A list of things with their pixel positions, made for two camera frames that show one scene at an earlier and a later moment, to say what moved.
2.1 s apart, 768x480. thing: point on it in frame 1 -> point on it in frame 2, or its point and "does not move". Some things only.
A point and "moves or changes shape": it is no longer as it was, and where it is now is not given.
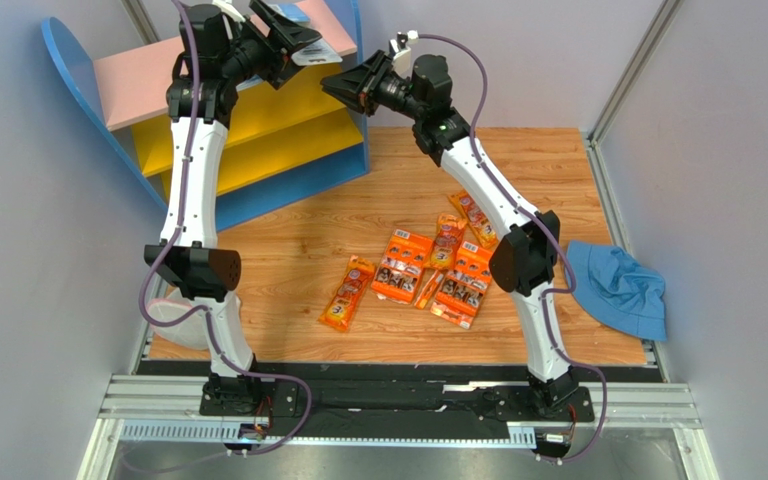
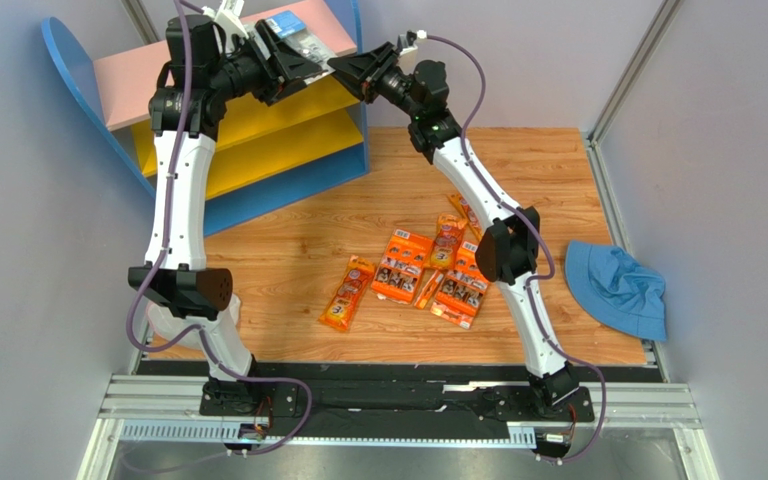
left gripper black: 286,32 -> 292,65
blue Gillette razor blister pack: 311,53 moves or changes shape
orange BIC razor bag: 348,293 does not move
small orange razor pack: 429,287 does not move
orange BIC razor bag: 450,229 does not move
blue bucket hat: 617,292 does not move
